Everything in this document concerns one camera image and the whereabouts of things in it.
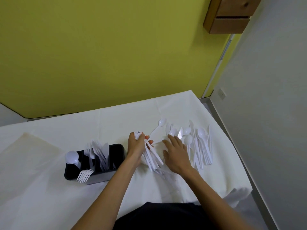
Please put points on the upright white plastic fork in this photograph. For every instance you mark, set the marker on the upright white plastic fork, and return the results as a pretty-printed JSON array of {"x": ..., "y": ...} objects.
[{"x": 87, "y": 148}]

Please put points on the bunch of white plastic knives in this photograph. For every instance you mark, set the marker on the bunch of white plastic knives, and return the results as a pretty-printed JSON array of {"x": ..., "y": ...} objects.
[{"x": 100, "y": 152}]

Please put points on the person's right hand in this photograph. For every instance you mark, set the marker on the person's right hand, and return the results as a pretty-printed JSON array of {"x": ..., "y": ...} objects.
[{"x": 178, "y": 156}]

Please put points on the person's left fingers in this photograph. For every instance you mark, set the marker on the person's left fingers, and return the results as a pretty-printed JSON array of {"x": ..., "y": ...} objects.
[{"x": 148, "y": 142}]

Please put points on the white wall conduit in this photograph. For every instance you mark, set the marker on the white wall conduit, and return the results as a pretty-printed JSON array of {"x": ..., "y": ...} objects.
[{"x": 219, "y": 63}]

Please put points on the single white plastic spoon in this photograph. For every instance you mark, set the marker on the single white plastic spoon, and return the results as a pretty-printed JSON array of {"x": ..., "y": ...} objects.
[{"x": 162, "y": 122}]

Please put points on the white tablecloth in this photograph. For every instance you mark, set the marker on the white tablecloth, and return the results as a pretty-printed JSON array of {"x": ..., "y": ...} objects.
[{"x": 72, "y": 122}]

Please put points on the person's left hand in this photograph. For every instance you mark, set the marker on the person's left hand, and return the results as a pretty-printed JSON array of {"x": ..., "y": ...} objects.
[{"x": 133, "y": 148}]

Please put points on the person's right middle finger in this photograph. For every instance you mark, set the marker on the person's right middle finger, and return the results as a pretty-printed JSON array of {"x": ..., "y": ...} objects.
[{"x": 175, "y": 141}]

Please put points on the large white plastic spoon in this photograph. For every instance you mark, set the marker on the large white plastic spoon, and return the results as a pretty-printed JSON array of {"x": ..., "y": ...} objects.
[{"x": 72, "y": 157}]

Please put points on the white wall socket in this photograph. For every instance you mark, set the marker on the white wall socket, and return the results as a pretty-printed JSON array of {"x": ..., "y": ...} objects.
[{"x": 222, "y": 93}]

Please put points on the pile of white plastic cutlery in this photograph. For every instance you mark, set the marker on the pile of white plastic cutlery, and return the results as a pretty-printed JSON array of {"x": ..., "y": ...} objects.
[{"x": 202, "y": 146}]

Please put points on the bundle of white plastic forks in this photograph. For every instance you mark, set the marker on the bundle of white plastic forks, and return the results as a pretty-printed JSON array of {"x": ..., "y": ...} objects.
[{"x": 152, "y": 156}]

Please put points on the black cutlery caddy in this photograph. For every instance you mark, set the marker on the black cutlery caddy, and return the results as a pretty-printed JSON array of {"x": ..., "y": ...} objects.
[{"x": 117, "y": 153}]

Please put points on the wooden drawer cabinet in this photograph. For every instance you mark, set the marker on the wooden drawer cabinet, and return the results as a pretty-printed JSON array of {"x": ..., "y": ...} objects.
[{"x": 230, "y": 20}]

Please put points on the fanned white plastic forks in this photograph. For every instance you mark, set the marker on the fanned white plastic forks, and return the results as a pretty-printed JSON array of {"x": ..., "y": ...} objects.
[{"x": 84, "y": 176}]

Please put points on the person's right thumb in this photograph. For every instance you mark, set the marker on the person's right thumb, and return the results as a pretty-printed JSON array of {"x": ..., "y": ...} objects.
[{"x": 165, "y": 156}]

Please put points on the person's right little finger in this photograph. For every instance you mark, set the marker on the person's right little finger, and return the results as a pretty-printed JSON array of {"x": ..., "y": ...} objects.
[{"x": 185, "y": 148}]

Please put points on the person's black clothing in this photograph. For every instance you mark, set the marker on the person's black clothing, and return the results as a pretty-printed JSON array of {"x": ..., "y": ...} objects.
[{"x": 163, "y": 216}]

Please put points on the person's right forearm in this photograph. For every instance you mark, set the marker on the person's right forearm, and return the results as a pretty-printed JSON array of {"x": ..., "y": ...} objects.
[{"x": 211, "y": 198}]

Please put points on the person's left forearm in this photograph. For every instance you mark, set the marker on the person's left forearm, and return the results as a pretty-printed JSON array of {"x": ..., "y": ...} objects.
[{"x": 112, "y": 191}]

